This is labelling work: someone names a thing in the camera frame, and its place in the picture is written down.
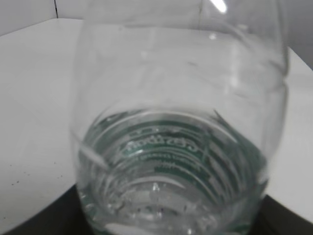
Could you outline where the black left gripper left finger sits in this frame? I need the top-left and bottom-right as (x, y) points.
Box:
(3, 186), (93, 235)

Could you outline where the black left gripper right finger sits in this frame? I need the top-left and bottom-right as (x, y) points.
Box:
(248, 195), (313, 235)

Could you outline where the clear plastic water bottle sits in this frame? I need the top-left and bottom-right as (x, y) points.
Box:
(69, 0), (288, 235)

